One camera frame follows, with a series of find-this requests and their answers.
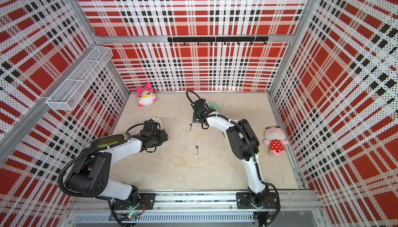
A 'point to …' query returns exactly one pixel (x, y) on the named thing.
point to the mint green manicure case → (212, 105)
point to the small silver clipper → (190, 124)
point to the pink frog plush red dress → (275, 137)
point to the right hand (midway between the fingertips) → (200, 116)
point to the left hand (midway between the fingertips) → (166, 135)
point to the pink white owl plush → (145, 96)
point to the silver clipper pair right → (196, 150)
